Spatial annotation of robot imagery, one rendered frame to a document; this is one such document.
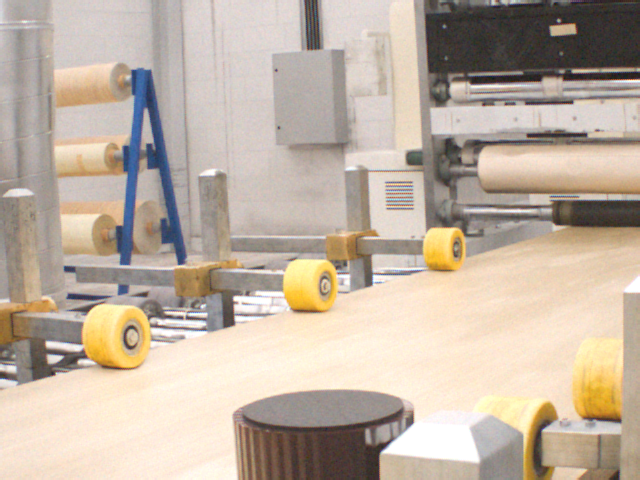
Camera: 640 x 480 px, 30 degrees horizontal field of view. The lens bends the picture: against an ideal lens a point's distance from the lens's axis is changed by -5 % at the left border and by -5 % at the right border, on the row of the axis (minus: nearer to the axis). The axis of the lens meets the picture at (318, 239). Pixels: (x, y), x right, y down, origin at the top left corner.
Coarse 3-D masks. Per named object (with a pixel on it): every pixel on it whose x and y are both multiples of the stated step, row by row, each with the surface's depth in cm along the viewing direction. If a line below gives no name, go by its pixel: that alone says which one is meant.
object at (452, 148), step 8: (440, 80) 323; (432, 88) 320; (440, 88) 322; (440, 96) 322; (448, 96) 323; (448, 144) 327; (456, 144) 330; (448, 152) 327; (456, 152) 327; (440, 160) 323; (448, 160) 324; (456, 160) 327; (440, 168) 323; (448, 168) 323; (440, 176) 324; (448, 176) 323; (448, 184) 326; (448, 200) 326; (440, 208) 324; (448, 208) 324; (440, 216) 323; (448, 216) 324; (448, 224) 327
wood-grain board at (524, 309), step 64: (512, 256) 253; (576, 256) 248; (256, 320) 190; (320, 320) 187; (384, 320) 185; (448, 320) 181; (512, 320) 178; (576, 320) 174; (64, 384) 147; (128, 384) 146; (192, 384) 145; (256, 384) 144; (320, 384) 143; (384, 384) 141; (448, 384) 139; (512, 384) 136; (0, 448) 117; (64, 448) 117; (128, 448) 117; (192, 448) 116
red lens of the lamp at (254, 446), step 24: (240, 408) 42; (408, 408) 40; (240, 432) 39; (264, 432) 38; (288, 432) 38; (312, 432) 38; (336, 432) 38; (360, 432) 38; (384, 432) 38; (240, 456) 40; (264, 456) 38; (288, 456) 38; (312, 456) 38; (336, 456) 38; (360, 456) 38
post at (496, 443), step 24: (408, 432) 38; (432, 432) 37; (456, 432) 37; (480, 432) 37; (504, 432) 38; (384, 456) 38; (408, 456) 37; (432, 456) 37; (456, 456) 36; (480, 456) 36; (504, 456) 37
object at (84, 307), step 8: (296, 256) 327; (264, 264) 314; (128, 296) 268; (136, 296) 270; (144, 296) 273; (80, 304) 257; (88, 304) 257; (96, 304) 259; (80, 312) 255; (88, 312) 257
